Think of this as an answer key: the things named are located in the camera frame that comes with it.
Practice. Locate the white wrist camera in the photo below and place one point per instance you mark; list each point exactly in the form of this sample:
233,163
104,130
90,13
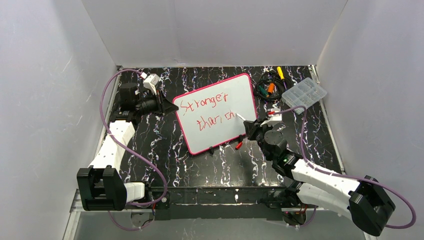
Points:
150,83
273,117

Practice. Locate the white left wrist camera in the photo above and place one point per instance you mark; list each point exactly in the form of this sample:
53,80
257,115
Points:
150,83

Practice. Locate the aluminium front rail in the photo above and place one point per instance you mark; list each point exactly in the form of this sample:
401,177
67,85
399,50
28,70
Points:
270,197

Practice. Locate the green connector plug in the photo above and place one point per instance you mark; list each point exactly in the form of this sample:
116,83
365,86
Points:
262,90

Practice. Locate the black whiteboard clip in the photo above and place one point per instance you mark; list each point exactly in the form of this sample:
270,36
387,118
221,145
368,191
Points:
211,150

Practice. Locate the clear plastic organizer box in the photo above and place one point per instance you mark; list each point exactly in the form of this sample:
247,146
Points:
305,93

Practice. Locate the pink framed whiteboard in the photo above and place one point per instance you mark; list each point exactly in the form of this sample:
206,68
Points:
207,116

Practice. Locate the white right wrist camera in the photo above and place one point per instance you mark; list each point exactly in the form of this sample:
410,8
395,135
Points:
273,117

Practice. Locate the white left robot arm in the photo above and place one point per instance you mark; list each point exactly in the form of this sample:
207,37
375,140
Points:
100,185

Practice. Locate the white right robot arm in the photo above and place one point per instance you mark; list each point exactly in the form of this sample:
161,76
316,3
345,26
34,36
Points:
364,202

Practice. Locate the orange connector plug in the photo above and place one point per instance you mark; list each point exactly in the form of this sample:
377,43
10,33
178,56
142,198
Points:
270,89

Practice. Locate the red marker cap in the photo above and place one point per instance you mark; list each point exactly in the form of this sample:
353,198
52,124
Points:
239,145

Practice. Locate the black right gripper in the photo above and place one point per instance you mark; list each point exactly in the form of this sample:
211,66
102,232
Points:
251,129

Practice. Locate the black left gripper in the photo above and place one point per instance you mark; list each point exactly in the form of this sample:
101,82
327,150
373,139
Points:
161,105

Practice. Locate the yellow handled tool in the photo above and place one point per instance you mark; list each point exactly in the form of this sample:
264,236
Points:
280,72

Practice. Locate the red white marker pen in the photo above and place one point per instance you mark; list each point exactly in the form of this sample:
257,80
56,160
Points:
241,117

